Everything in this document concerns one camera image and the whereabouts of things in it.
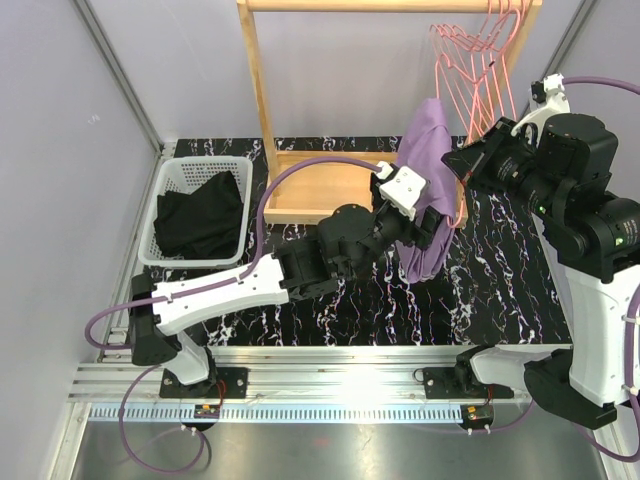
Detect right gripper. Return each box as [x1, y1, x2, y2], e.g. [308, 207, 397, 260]
[444, 117, 566, 223]

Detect purple trousers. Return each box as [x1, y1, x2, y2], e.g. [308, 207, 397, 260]
[396, 98, 456, 284]

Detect pink hanger of black trousers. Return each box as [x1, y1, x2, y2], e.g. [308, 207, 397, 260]
[429, 0, 496, 141]

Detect pink hanger holding purple trousers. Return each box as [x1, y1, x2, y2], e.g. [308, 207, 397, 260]
[434, 54, 468, 229]

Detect black trousers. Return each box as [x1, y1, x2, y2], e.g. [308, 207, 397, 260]
[153, 171, 244, 260]

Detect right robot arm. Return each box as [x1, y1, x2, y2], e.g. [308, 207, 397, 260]
[442, 113, 639, 430]

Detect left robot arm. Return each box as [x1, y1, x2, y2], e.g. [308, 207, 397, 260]
[127, 166, 438, 397]

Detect wooden clothes rack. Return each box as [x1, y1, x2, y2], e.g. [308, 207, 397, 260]
[234, 0, 542, 230]

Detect white plastic basket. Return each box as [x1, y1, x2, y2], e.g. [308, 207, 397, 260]
[138, 156, 253, 269]

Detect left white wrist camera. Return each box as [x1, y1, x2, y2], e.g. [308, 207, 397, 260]
[372, 161, 430, 221]

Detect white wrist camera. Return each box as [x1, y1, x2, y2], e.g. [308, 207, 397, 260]
[511, 73, 570, 137]
[372, 161, 430, 221]

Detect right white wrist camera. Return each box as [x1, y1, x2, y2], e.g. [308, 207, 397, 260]
[511, 73, 570, 137]

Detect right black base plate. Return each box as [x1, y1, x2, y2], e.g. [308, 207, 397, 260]
[413, 367, 515, 401]

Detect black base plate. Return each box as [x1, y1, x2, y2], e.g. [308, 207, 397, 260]
[413, 367, 515, 401]
[159, 367, 249, 400]

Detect aluminium mounting rail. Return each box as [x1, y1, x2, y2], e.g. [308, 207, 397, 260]
[67, 344, 586, 424]

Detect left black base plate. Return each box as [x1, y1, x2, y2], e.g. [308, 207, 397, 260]
[159, 367, 249, 400]

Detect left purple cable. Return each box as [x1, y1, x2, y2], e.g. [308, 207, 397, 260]
[83, 156, 384, 474]

